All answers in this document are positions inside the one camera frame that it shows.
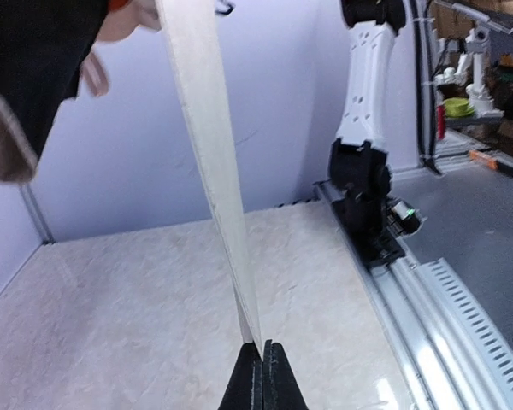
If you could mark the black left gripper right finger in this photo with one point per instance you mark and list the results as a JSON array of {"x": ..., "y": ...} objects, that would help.
[{"x": 280, "y": 387}]

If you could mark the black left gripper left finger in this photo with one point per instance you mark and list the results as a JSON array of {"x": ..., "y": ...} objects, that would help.
[{"x": 244, "y": 388}]

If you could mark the beige folding umbrella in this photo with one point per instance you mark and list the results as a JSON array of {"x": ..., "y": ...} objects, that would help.
[{"x": 46, "y": 49}]

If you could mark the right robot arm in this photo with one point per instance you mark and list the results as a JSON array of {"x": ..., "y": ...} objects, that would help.
[{"x": 358, "y": 156}]

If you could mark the orange black tool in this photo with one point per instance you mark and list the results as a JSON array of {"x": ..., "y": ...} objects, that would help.
[{"x": 491, "y": 162}]

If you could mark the red bottle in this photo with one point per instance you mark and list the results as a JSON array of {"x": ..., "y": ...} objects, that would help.
[{"x": 440, "y": 119}]

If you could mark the green plates stack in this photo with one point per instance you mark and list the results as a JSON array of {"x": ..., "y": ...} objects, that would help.
[{"x": 458, "y": 107}]

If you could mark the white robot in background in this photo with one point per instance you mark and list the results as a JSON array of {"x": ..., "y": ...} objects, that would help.
[{"x": 463, "y": 63}]

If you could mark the aluminium front rail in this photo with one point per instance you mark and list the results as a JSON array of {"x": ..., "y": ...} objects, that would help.
[{"x": 447, "y": 304}]

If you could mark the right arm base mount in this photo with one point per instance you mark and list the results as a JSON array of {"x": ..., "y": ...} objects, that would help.
[{"x": 375, "y": 227}]

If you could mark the right aluminium corner post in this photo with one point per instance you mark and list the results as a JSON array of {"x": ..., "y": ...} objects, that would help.
[{"x": 36, "y": 214}]

